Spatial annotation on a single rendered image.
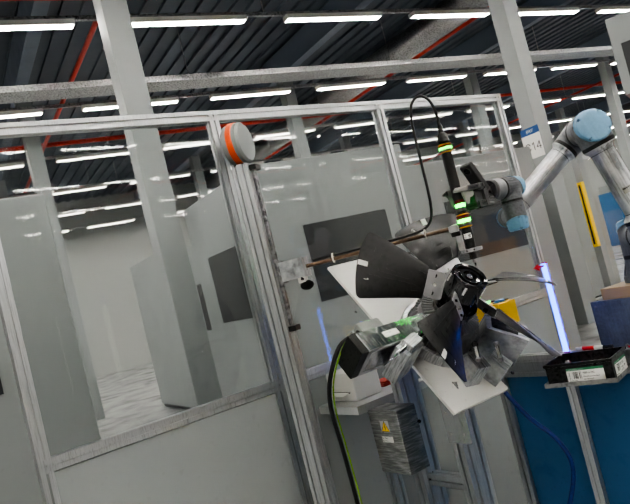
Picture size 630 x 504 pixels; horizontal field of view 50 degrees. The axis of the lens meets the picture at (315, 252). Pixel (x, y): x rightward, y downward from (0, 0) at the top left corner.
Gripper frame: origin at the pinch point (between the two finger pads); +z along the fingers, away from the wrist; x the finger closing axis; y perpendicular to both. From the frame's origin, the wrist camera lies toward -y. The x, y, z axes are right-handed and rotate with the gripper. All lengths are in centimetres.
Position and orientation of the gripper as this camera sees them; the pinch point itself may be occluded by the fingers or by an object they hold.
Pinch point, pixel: (449, 191)
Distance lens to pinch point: 227.8
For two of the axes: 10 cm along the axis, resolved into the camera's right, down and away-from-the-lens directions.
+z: -7.9, 1.7, -5.8
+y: 2.4, 9.7, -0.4
